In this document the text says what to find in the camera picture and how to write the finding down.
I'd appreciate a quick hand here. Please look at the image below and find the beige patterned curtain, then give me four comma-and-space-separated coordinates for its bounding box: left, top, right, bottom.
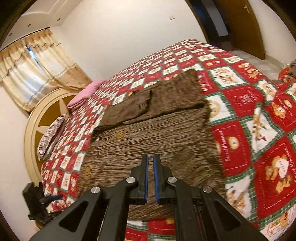
1, 28, 91, 112

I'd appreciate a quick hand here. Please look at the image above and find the cream wooden headboard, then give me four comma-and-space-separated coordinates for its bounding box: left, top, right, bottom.
23, 88, 78, 185

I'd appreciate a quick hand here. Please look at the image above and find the striped pillow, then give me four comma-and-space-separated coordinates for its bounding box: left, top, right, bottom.
37, 113, 67, 159

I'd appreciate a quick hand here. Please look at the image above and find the pink folded blanket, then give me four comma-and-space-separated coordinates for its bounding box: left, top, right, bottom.
66, 80, 105, 111

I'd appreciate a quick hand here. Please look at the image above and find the red christmas bear bedspread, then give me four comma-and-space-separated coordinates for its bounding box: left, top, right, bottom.
41, 39, 295, 240

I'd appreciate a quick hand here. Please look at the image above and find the brown knitted sweater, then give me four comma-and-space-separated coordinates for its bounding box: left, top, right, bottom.
77, 69, 226, 197

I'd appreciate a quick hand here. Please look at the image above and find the brown wooden door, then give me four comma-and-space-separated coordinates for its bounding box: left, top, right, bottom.
214, 0, 265, 60

